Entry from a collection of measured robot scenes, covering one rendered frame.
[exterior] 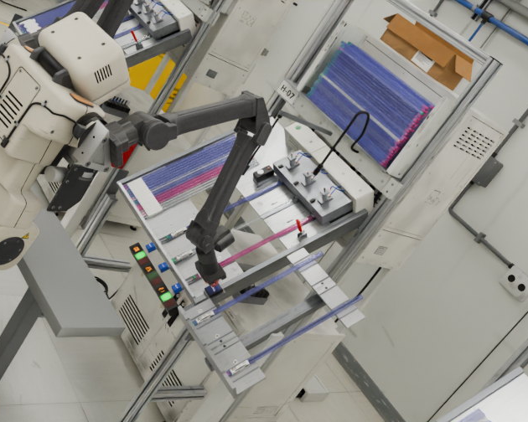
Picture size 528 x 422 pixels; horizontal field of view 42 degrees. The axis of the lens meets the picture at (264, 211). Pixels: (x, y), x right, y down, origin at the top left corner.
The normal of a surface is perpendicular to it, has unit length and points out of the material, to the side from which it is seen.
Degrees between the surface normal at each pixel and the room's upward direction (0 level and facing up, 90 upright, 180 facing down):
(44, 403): 0
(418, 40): 80
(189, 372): 90
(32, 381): 0
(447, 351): 90
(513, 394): 45
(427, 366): 90
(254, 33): 90
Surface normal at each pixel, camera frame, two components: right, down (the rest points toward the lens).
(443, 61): -0.48, -0.32
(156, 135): 0.66, 0.39
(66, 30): -0.02, -0.54
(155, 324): -0.67, -0.17
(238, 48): 0.51, 0.61
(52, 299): 0.54, -0.78
